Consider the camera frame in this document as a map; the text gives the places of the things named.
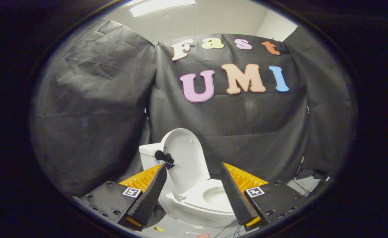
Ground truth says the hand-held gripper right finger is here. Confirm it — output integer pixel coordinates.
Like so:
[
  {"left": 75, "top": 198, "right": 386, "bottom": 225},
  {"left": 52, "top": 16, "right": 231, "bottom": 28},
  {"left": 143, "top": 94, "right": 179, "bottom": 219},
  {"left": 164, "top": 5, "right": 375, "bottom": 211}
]
[{"left": 220, "top": 162, "right": 313, "bottom": 232}]

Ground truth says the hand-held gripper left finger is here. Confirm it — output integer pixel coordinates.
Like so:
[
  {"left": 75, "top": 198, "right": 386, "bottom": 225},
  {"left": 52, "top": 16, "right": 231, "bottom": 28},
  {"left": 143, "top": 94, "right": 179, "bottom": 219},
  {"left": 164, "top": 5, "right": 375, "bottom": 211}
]
[{"left": 80, "top": 163, "right": 168, "bottom": 232}]

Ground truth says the white toilet lid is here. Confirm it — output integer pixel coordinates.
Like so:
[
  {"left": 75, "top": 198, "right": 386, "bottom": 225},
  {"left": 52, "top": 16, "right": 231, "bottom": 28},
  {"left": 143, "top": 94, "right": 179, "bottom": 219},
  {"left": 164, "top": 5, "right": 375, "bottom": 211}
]
[{"left": 155, "top": 128, "right": 211, "bottom": 199}]

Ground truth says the white toilet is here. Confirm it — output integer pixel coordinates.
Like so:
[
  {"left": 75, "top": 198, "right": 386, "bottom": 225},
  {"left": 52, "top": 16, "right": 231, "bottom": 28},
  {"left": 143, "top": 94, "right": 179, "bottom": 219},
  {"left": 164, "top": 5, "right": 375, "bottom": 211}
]
[{"left": 139, "top": 143, "right": 244, "bottom": 228}]

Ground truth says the white toilet tank cover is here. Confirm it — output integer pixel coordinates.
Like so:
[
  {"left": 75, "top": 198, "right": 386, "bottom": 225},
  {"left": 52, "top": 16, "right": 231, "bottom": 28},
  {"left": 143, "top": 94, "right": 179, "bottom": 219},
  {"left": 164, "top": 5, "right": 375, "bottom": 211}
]
[{"left": 139, "top": 143, "right": 164, "bottom": 156}]

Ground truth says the black backdrop cloth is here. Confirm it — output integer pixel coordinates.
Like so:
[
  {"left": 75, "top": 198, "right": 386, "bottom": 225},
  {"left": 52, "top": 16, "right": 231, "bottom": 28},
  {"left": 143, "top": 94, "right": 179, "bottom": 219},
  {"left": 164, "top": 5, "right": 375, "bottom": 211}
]
[{"left": 30, "top": 18, "right": 357, "bottom": 199}]

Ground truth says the tangle of floor cables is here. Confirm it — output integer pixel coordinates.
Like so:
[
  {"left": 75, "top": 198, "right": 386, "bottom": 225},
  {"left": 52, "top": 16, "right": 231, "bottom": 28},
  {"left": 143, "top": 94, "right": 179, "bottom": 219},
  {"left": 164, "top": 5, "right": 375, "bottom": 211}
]
[{"left": 213, "top": 219, "right": 251, "bottom": 238}]

